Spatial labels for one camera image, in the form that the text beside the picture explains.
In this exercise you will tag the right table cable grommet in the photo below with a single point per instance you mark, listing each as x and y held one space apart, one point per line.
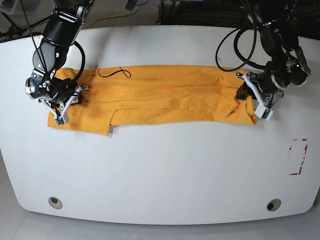
274 205

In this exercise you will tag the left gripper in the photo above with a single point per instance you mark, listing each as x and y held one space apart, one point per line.
273 80

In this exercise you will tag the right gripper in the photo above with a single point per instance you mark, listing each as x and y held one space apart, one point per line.
54 91

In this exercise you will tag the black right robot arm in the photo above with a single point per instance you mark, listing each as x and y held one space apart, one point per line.
59 35

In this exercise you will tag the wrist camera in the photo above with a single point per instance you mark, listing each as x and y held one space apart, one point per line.
61 120
263 112

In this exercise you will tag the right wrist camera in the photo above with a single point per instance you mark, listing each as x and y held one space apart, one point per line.
61 120

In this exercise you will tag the yellow T-shirt with script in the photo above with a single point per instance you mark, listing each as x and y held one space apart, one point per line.
157 94

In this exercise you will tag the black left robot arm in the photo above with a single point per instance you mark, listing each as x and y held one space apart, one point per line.
270 21

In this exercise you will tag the red tape rectangle marker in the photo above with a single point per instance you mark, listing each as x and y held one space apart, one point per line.
296 156

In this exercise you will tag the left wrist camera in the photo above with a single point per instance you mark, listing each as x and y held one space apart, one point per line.
263 112

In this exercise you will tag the table cable grommet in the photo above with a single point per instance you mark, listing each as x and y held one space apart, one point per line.
274 205
55 203

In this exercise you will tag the left table cable grommet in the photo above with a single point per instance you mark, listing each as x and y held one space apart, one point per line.
55 203

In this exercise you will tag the black tripod stand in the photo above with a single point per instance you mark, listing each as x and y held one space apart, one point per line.
15 31

